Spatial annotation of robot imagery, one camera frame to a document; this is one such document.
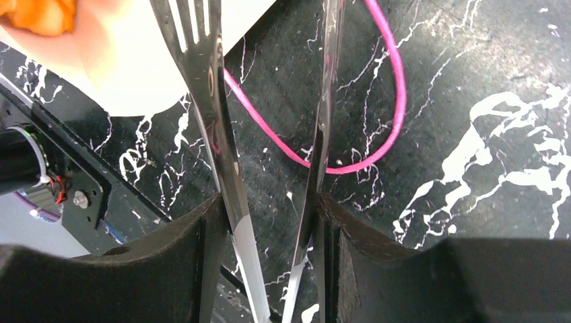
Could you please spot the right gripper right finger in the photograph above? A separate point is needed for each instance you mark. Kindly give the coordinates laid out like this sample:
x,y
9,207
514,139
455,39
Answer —
x,y
366,276

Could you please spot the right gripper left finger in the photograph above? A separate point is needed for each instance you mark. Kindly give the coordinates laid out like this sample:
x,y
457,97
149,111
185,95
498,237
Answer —
x,y
169,275

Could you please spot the paper cake bag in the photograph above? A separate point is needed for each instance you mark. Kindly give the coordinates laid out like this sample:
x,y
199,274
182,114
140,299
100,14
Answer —
x,y
115,52

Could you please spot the metal tongs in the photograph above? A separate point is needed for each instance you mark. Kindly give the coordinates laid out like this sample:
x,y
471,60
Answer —
x,y
192,31

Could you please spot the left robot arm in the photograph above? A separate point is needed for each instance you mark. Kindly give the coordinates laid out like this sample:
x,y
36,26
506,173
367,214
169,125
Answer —
x,y
23,161

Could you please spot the fake orange bread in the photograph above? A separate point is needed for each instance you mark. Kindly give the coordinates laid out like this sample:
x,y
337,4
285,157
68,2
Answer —
x,y
43,17

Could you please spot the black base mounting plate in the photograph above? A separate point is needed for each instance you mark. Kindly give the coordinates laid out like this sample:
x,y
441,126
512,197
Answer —
x,y
82,177

